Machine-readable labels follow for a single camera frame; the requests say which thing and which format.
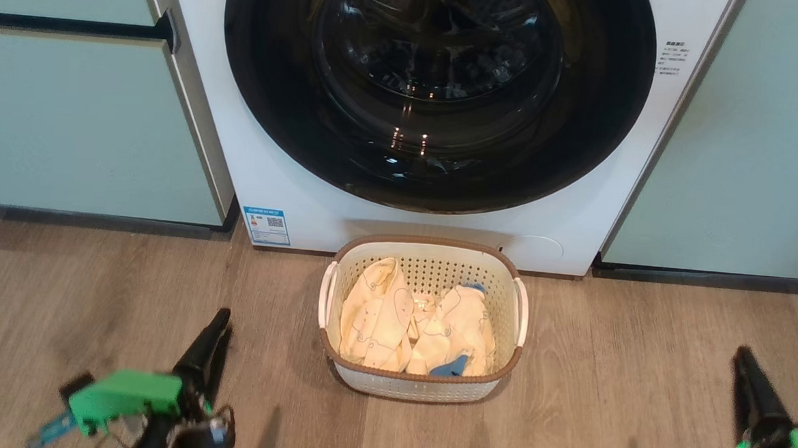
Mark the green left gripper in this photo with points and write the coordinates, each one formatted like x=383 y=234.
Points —
x=124 y=394

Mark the pale yellow printed garment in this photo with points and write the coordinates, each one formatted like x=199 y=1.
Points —
x=373 y=318

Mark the pale yellow garment blue cuffs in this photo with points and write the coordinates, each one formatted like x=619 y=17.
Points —
x=458 y=329

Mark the black round glass washer door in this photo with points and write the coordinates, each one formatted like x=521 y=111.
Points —
x=275 y=108

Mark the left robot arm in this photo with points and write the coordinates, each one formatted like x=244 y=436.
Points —
x=210 y=439

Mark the white front-load washing machine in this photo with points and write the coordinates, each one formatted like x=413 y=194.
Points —
x=193 y=104

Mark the stainless steel washing machine drum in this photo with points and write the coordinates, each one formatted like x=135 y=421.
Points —
x=441 y=69

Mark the blue energy label sticker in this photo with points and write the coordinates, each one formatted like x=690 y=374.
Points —
x=266 y=226

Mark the white perforated laundry basket brown rim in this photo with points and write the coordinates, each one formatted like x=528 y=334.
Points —
x=424 y=388

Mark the round white filter cover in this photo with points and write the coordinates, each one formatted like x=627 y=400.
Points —
x=535 y=251

